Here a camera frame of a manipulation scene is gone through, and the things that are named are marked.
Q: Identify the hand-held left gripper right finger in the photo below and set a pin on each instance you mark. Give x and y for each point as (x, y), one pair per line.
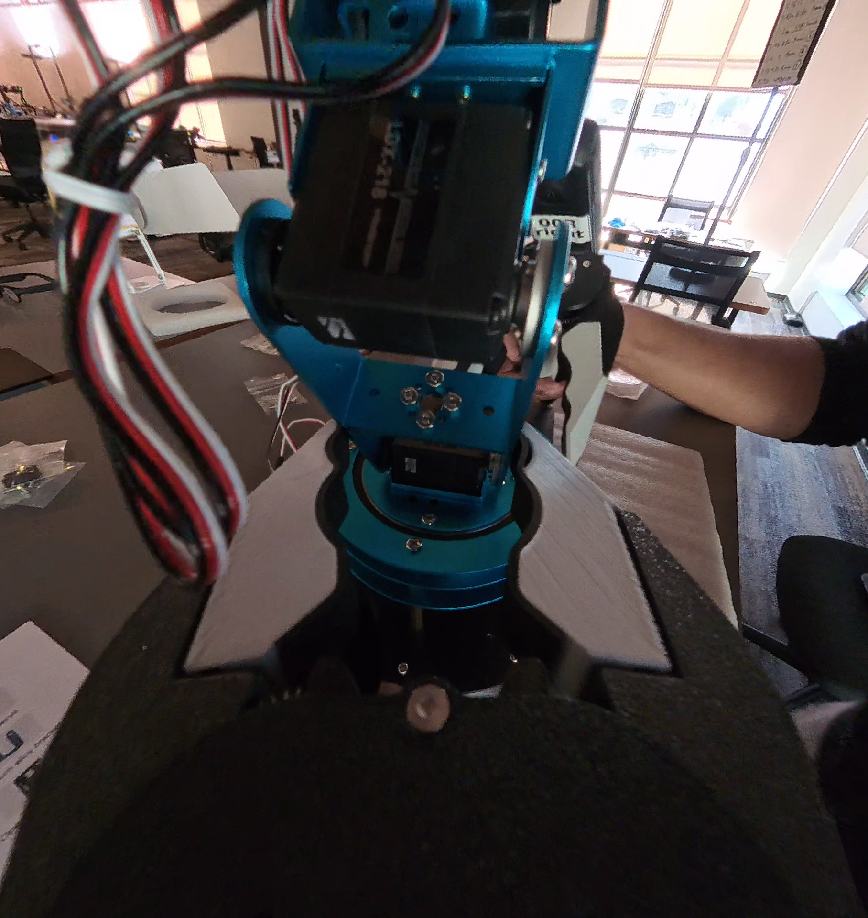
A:
(592, 574)

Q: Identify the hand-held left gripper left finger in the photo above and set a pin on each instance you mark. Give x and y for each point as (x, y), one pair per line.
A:
(262, 574)

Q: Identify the person's right forearm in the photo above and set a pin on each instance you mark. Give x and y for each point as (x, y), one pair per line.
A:
(728, 358)

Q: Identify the dark desk with wooden rim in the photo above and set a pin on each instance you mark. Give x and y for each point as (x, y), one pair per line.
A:
(18, 337)

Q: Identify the person's right hand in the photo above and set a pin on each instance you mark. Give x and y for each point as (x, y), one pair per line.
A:
(514, 355)

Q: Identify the white foam sheet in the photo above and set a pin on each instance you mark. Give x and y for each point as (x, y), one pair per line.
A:
(656, 488)

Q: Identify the multi-pane window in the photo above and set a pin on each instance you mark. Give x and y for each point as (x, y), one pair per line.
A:
(656, 143)

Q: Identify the small clear parts bag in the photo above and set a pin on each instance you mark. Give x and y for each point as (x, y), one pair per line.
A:
(260, 344)
(269, 394)

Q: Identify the clear bag of black parts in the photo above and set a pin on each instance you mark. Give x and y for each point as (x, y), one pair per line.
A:
(25, 473)

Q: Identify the instruction manual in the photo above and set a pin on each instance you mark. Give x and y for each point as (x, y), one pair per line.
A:
(18, 681)

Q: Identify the tan roller blind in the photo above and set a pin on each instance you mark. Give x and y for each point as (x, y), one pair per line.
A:
(835, 179)

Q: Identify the paper note sheet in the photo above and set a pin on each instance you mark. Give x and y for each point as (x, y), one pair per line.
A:
(792, 43)

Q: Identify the person's black clothed torso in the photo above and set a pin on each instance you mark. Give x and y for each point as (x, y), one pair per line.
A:
(864, 789)

